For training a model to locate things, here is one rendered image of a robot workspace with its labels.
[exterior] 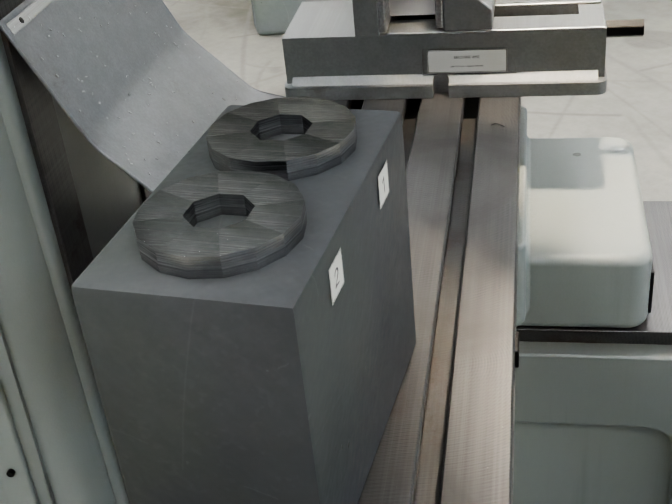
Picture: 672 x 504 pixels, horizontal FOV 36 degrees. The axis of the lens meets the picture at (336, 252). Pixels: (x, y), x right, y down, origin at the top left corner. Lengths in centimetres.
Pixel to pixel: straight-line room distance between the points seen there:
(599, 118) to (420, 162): 232
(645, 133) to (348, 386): 268
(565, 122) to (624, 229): 218
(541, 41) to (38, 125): 53
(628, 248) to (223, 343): 64
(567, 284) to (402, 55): 30
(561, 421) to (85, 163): 61
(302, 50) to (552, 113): 224
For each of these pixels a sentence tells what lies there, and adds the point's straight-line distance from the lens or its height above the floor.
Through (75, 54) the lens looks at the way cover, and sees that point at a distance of 111.
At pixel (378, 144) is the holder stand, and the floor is 113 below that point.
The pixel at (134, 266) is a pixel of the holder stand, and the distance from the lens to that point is 53.
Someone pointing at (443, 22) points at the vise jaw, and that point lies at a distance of 112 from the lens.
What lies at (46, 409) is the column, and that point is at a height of 66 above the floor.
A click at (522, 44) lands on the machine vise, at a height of 100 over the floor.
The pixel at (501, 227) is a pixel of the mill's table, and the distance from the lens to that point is 89.
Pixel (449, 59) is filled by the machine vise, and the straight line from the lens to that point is 113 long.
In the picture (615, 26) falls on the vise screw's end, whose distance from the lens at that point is 118.
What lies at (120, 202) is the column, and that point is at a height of 81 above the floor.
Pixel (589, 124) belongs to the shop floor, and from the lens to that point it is 326.
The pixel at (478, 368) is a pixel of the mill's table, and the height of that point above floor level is 94.
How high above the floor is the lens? 140
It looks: 32 degrees down
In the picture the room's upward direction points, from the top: 6 degrees counter-clockwise
